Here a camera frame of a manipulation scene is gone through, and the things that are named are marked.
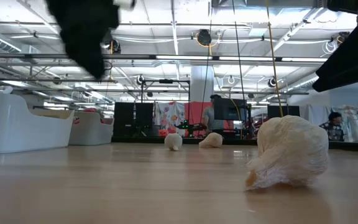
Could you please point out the white and red pillar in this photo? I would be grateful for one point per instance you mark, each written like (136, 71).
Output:
(202, 84)

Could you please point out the white garlic bulb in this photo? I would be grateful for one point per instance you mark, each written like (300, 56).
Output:
(291, 149)
(211, 141)
(173, 141)

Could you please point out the black rectangular panel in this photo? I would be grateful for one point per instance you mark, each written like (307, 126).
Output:
(291, 110)
(144, 119)
(123, 119)

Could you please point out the flower print cloth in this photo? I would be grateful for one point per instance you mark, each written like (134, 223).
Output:
(169, 116)

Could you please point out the overhead metal frame bar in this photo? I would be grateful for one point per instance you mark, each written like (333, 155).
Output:
(26, 56)

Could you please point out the white rounded object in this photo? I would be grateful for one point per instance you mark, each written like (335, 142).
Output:
(5, 89)

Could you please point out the black aluminium table frame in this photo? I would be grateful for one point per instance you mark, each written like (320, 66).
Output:
(135, 140)

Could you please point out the leaf print curtain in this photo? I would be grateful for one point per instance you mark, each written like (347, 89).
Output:
(357, 124)

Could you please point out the black monitor screen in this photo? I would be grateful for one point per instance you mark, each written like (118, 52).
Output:
(230, 109)

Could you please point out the person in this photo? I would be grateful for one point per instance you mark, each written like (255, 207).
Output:
(332, 127)
(210, 119)

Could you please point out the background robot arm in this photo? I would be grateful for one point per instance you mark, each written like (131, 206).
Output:
(194, 127)

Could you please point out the orange round object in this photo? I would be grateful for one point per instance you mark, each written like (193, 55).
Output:
(163, 133)

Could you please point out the black metal stand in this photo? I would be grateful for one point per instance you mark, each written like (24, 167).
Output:
(166, 81)

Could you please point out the white plastic basket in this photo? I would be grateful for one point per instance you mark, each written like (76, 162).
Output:
(11, 130)

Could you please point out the grey plastic basket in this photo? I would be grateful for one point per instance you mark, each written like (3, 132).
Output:
(89, 132)

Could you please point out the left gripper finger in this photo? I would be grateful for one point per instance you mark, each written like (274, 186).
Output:
(90, 57)

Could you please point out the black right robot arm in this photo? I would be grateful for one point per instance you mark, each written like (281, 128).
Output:
(353, 62)

